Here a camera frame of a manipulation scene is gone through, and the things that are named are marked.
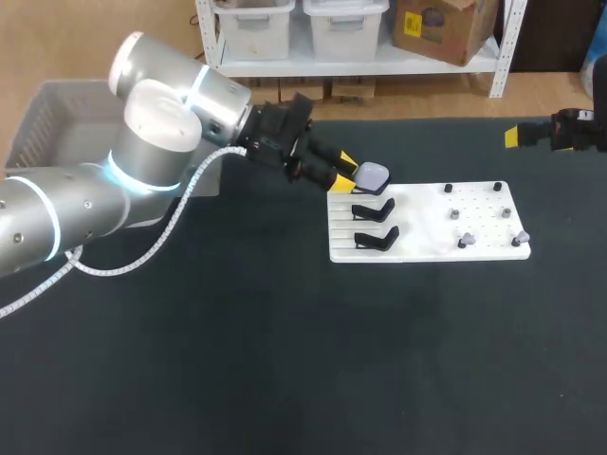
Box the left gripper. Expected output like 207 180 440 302
238 92 360 195

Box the grey slotted basket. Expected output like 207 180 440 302
4 79 222 198

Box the small brown cardboard box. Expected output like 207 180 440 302
330 77 378 108

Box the white cable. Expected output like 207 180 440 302
0 145 248 319

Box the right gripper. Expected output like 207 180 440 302
504 108 607 154

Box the large brown cardboard box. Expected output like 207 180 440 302
392 0 501 68

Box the white plate with black stands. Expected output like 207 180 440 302
326 180 533 264

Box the white metal shelf rack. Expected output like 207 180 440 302
194 0 530 100

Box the pale lilac earbud case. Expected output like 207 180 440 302
355 161 392 194

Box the white plastic storage bin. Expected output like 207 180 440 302
303 0 392 63
211 0 297 62

